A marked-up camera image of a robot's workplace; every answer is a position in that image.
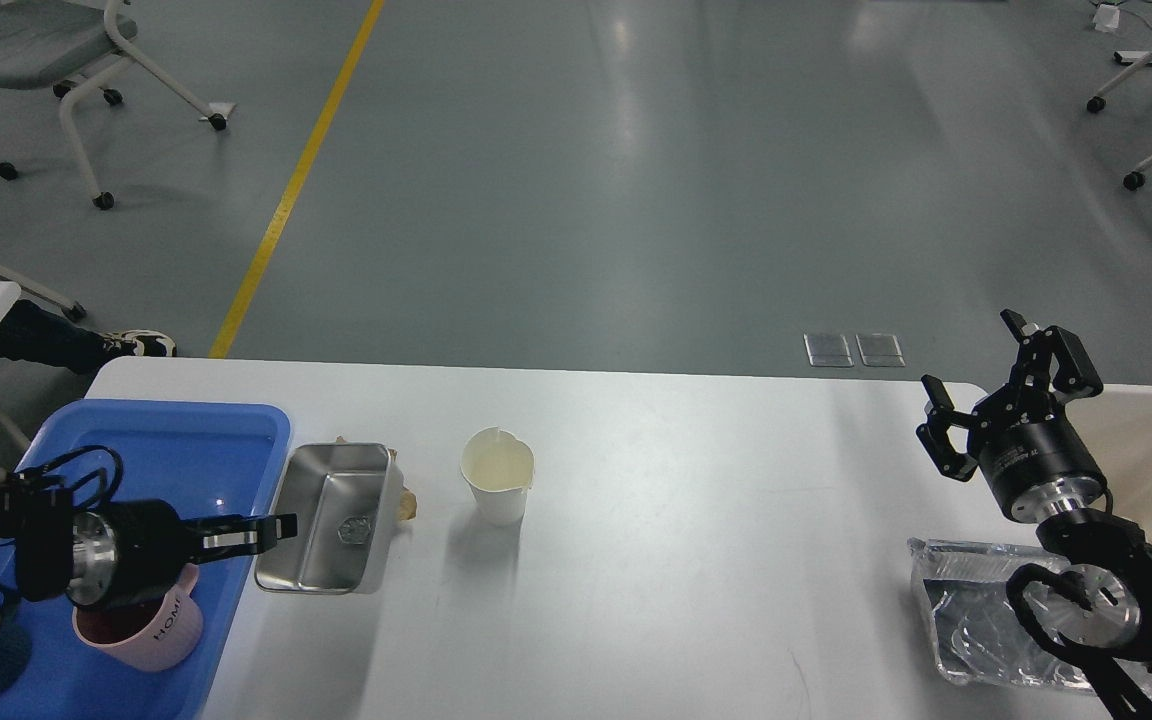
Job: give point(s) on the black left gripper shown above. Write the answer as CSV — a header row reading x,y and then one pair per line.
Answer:
x,y
131,552

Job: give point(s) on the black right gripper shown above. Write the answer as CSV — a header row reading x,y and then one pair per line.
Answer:
x,y
1032,458

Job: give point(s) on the pink HOME mug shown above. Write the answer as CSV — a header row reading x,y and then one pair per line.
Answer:
x,y
150,637

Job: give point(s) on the stainless steel rectangular tray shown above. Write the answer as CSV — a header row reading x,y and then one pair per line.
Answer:
x,y
346,497

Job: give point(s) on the aluminium foil container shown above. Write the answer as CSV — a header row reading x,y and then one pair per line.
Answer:
x,y
974,634

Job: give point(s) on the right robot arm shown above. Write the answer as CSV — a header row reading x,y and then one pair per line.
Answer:
x,y
1099,537

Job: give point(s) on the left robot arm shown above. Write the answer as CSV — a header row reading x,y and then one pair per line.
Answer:
x,y
36,529

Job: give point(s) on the blue plastic tray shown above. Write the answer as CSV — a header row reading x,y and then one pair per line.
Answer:
x,y
205,460

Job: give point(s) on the floor socket plate left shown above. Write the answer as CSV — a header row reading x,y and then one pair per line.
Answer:
x,y
828,350

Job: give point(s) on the crumpled brown paper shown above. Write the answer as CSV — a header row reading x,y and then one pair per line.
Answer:
x,y
408,504

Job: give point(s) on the person in beige hoodie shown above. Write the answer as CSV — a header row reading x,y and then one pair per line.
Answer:
x,y
31,334

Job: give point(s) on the white paper cup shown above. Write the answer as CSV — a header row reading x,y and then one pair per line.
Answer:
x,y
499,469

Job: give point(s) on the white power adapter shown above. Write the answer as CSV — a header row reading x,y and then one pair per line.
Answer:
x,y
1107,18

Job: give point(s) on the grey office chair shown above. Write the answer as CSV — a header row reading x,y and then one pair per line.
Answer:
x,y
49,43

